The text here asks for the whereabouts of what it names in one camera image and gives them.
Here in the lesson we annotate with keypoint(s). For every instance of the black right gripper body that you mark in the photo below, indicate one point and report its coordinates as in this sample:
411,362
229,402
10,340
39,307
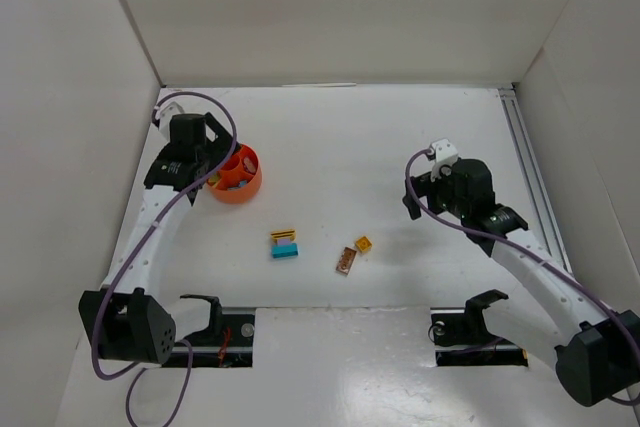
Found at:
420,189

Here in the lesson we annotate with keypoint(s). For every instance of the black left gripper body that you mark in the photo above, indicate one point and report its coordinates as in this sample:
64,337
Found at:
217,134

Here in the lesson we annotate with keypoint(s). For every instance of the orange yellow lego brick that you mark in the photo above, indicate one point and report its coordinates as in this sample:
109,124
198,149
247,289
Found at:
363,244

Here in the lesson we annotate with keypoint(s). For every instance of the brown lego plate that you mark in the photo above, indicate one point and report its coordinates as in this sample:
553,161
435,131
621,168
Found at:
346,261

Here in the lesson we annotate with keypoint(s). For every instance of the purple lego plate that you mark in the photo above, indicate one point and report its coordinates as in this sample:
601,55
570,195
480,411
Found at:
249,165

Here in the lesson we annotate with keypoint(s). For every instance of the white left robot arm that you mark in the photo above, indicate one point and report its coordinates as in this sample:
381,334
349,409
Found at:
124,319

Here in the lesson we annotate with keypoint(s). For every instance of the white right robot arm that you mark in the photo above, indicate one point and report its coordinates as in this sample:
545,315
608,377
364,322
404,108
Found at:
592,348

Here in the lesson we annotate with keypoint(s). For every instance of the orange round divided container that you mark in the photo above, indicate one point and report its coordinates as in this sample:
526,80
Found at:
232,173

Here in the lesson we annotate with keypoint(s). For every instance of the yellow black striped lego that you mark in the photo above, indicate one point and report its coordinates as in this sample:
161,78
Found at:
284,234

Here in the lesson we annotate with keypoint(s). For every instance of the long teal lego brick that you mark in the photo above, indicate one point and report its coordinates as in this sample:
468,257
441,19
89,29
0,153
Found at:
284,251

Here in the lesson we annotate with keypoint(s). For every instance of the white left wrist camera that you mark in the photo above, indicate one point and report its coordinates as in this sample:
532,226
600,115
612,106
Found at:
162,116

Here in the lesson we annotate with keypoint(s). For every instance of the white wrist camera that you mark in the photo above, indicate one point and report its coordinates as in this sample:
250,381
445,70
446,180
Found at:
162,116
443,155

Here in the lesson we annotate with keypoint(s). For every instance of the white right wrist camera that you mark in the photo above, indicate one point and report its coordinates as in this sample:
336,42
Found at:
443,155

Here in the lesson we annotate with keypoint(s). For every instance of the aluminium rail right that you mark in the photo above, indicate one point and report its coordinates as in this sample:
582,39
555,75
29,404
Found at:
545,224

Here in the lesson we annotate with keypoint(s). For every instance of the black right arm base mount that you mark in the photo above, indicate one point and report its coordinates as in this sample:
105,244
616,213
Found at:
461,338

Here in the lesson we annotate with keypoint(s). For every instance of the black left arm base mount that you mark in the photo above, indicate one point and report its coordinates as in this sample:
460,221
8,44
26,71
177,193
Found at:
220,337

